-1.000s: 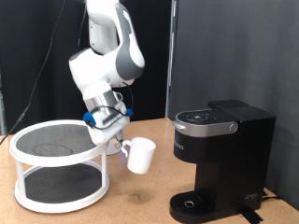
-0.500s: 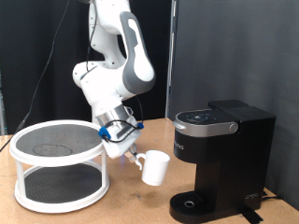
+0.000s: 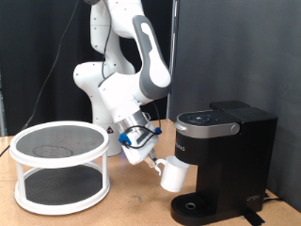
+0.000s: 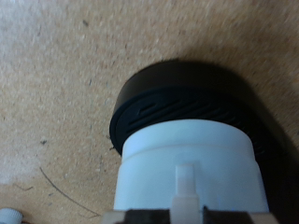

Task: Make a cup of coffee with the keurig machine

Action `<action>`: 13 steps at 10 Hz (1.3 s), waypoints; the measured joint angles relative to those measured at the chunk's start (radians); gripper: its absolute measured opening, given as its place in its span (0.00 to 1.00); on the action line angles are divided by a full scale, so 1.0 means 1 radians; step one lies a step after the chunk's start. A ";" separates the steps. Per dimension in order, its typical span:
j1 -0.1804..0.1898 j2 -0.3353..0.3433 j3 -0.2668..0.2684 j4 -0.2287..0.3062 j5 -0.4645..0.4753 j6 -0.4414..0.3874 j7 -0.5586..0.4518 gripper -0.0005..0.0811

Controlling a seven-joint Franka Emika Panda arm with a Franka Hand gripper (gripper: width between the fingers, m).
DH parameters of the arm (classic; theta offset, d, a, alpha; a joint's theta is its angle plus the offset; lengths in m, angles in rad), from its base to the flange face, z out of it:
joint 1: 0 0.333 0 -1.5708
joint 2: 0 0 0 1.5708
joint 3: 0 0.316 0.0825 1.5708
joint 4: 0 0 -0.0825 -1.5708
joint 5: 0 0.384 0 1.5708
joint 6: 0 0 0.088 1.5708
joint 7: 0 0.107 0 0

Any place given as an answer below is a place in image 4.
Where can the white mug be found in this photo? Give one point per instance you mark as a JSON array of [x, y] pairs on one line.
[[190, 155]]

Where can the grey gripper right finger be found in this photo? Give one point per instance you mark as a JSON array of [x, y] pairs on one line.
[[230, 216]]

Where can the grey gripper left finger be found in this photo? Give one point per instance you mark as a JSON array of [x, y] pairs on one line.
[[146, 216]]

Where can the white knurled knob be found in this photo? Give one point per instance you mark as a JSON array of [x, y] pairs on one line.
[[11, 216]]

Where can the black Keurig coffee machine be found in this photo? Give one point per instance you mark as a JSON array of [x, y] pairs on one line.
[[187, 93]]

